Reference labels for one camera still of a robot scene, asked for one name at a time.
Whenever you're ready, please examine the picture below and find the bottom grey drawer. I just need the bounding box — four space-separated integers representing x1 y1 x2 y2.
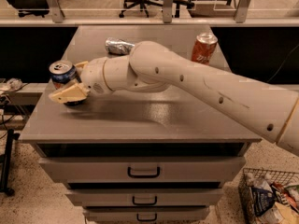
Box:
83 206 209 222

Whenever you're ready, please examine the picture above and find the grey drawer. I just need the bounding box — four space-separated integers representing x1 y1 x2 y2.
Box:
66 189 223 207
83 206 209 222
39 156 246 183

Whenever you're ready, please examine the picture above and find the cables and clutter on shelf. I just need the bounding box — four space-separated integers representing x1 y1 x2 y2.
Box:
0 77 29 107

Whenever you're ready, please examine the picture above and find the black stand with caster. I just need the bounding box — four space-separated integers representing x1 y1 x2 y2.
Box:
0 129 20 196

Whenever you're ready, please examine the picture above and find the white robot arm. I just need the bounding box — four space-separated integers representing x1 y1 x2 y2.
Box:
49 41 299 155

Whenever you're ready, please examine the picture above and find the top grey drawer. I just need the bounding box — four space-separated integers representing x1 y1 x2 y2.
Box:
39 156 246 183

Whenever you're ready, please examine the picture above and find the yellow snack bag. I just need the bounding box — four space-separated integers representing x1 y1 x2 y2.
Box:
275 203 299 224

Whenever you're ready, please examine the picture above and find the middle grey drawer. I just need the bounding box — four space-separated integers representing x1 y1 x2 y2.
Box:
66 189 223 207

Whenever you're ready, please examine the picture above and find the red snack bag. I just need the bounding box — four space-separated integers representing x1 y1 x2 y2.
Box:
270 182 299 212

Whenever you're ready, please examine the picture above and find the crushed silver can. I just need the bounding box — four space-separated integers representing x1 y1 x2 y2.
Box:
105 37 135 55

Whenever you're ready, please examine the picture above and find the blue pepsi can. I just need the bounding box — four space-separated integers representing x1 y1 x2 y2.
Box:
49 60 84 105

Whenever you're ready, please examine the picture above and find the black cable right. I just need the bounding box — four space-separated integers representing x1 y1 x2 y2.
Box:
266 42 299 84

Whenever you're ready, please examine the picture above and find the wire basket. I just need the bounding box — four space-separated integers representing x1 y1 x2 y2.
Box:
238 168 299 224

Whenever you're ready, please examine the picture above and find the blue snack bag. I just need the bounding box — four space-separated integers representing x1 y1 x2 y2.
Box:
251 188 275 217

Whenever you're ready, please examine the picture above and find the orange soda can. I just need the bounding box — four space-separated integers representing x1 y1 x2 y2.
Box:
192 32 218 64

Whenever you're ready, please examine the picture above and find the black office chair centre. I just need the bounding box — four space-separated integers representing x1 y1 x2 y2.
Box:
119 0 194 23

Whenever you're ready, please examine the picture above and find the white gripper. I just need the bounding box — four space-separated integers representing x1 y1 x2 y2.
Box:
49 57 112 104

